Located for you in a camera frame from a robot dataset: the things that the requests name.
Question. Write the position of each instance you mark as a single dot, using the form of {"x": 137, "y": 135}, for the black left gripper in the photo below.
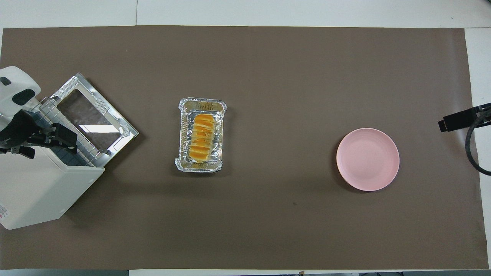
{"x": 19, "y": 130}

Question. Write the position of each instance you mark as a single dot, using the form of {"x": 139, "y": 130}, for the golden sliced bread loaf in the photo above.
{"x": 202, "y": 134}

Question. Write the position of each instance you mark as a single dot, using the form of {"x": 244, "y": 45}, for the aluminium foil tray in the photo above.
{"x": 199, "y": 105}

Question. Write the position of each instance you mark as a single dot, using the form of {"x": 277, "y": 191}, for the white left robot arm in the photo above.
{"x": 15, "y": 88}

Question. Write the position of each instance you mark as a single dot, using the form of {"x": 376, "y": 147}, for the white toaster oven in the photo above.
{"x": 34, "y": 191}

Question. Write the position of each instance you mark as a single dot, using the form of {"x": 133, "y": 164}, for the glass oven door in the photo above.
{"x": 100, "y": 132}

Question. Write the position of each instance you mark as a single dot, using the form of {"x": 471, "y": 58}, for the brown table mat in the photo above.
{"x": 268, "y": 211}

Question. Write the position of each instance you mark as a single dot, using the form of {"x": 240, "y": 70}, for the pink round plate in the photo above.
{"x": 367, "y": 159}

